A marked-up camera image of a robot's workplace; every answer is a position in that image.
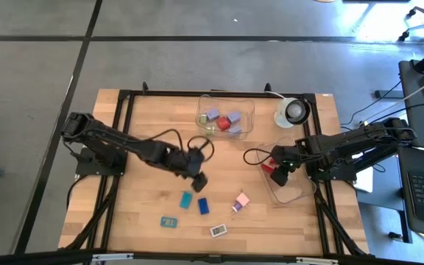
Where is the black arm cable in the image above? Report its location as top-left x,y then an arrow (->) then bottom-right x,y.
243,146 -> 274,166
149,127 -> 216,165

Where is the teal rectangular device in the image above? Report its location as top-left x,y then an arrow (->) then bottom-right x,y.
179,191 -> 194,210

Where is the silver metal bracket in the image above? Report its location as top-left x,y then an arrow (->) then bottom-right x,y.
91,252 -> 135,265
295,256 -> 340,265

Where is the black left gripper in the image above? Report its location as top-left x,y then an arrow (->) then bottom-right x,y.
166,146 -> 210,194

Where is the white digital display device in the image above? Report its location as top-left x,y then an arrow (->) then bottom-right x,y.
209,223 -> 229,238

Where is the black floor cable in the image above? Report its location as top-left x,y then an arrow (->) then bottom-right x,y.
350,79 -> 403,126

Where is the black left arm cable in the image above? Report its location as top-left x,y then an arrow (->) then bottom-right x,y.
149,127 -> 216,165

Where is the black laptop desk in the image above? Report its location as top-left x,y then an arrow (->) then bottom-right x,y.
357,146 -> 424,244

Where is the white paper sheet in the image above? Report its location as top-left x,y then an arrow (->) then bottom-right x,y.
355,172 -> 375,194

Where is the silver chair base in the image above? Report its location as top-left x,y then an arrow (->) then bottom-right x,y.
397,6 -> 424,42

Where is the blue rectangular box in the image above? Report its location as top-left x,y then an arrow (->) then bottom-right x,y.
197,197 -> 211,216

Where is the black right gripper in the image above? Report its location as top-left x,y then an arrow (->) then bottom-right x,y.
269,143 -> 303,187

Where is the pink wall charger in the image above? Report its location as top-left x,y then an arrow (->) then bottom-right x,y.
236,191 -> 251,208

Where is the teal device with digits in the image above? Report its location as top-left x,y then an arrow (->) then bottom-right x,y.
160,216 -> 178,229

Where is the black rig crossbar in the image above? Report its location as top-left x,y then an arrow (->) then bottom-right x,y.
0,248 -> 424,265

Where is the clear plastic bin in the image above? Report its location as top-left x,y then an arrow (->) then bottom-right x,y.
255,136 -> 318,205
196,94 -> 256,141

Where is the black power cable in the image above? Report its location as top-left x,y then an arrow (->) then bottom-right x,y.
64,150 -> 88,211

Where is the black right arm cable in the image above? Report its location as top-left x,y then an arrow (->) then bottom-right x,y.
243,146 -> 274,166

